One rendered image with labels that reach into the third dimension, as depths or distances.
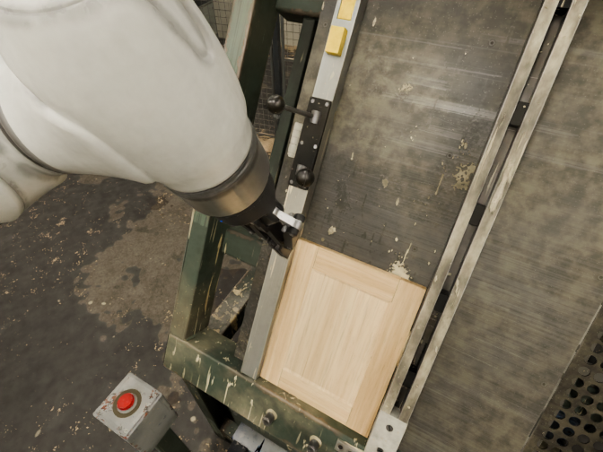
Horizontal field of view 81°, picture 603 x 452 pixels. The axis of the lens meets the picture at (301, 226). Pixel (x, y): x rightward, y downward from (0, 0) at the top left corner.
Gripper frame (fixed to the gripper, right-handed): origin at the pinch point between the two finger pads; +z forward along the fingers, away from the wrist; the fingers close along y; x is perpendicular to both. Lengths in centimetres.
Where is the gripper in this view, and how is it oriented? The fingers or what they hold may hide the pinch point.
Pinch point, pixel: (282, 242)
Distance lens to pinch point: 53.1
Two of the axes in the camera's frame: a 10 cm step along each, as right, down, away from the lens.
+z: 2.1, 3.5, 9.1
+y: -8.8, -3.4, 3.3
